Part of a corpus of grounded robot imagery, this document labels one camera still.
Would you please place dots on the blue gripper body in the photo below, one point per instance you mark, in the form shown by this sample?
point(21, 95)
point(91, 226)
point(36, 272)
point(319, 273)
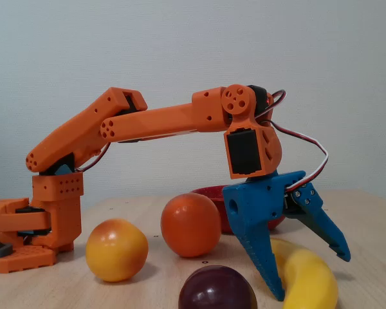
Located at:
point(258, 201)

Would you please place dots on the black table clamp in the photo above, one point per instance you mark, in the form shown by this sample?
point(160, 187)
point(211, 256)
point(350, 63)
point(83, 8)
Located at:
point(3, 249)

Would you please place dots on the yellow-red plastic peach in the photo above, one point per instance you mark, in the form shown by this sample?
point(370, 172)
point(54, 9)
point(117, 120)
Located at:
point(115, 251)

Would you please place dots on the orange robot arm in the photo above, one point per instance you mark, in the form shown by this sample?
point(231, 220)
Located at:
point(167, 120)

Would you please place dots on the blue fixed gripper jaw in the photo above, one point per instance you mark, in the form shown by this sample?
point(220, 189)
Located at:
point(260, 251)

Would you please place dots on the blue hinged gripper jaw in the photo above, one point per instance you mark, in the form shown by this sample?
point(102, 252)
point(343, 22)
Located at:
point(315, 212)

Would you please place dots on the orange plastic orange fruit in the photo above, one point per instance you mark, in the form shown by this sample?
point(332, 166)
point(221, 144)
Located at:
point(189, 225)

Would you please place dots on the orange robot base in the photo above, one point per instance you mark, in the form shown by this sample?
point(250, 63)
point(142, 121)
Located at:
point(22, 257)

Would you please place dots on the red speckled bowl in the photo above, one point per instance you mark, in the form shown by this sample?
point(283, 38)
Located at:
point(212, 193)

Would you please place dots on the yellow plastic banana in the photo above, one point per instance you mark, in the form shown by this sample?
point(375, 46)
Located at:
point(308, 277)

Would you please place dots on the dark purple plastic plum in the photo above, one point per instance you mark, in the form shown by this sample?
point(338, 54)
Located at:
point(217, 289)

